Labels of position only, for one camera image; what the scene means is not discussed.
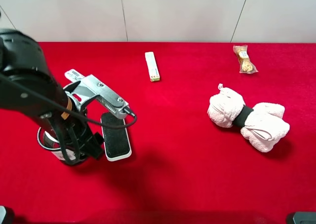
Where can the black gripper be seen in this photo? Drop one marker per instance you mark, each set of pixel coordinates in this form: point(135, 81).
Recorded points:
point(72, 132)

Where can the black mesh pen cup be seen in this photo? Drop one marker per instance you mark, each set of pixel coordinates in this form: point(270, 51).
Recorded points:
point(49, 143)

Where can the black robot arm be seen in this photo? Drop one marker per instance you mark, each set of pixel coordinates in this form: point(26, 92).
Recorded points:
point(27, 86)

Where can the black white board eraser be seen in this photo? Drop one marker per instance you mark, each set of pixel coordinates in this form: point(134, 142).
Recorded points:
point(116, 141)

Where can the white remote control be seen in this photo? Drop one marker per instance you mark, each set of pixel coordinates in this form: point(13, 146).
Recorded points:
point(73, 75)

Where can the green white small box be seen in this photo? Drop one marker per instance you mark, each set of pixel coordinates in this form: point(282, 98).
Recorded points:
point(152, 67)

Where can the red tablecloth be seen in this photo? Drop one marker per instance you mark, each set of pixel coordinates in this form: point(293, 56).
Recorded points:
point(183, 168)

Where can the gold chocolate pack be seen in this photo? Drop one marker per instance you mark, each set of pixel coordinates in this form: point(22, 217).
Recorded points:
point(245, 64)

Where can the pink rolled towel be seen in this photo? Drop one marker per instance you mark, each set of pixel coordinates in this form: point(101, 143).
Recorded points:
point(262, 125)

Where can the dark base right corner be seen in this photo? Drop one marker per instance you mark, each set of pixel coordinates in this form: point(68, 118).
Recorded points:
point(301, 218)

